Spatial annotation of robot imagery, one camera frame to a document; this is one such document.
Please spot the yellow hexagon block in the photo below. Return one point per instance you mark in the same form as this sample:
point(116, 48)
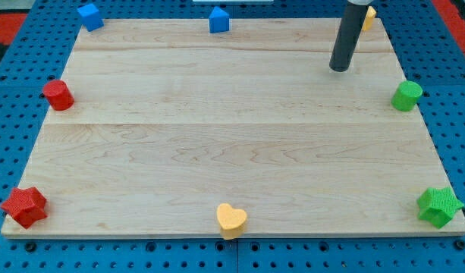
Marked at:
point(369, 18)

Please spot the light wooden board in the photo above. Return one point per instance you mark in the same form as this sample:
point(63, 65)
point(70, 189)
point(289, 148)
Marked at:
point(170, 121)

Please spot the yellow heart block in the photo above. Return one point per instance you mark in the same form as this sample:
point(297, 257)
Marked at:
point(232, 221)

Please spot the blue triangle block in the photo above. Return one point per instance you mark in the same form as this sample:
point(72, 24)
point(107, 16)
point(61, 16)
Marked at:
point(219, 21)

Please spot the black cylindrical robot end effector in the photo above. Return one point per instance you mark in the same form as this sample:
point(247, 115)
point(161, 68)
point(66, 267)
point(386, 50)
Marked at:
point(348, 34)

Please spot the green cylinder block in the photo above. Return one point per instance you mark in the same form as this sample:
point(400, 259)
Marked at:
point(406, 96)

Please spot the red cylinder block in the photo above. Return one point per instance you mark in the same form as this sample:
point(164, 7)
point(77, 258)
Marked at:
point(58, 95)

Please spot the blue cube block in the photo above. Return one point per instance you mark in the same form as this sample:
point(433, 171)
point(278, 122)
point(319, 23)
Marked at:
point(91, 17)

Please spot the red star block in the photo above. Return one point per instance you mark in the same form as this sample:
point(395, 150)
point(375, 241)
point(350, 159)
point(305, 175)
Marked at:
point(25, 206)

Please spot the green star block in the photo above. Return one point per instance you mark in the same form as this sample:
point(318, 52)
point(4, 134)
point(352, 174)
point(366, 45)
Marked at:
point(438, 206)

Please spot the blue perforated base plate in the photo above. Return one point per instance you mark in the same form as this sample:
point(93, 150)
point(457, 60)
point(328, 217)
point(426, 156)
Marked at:
point(428, 54)

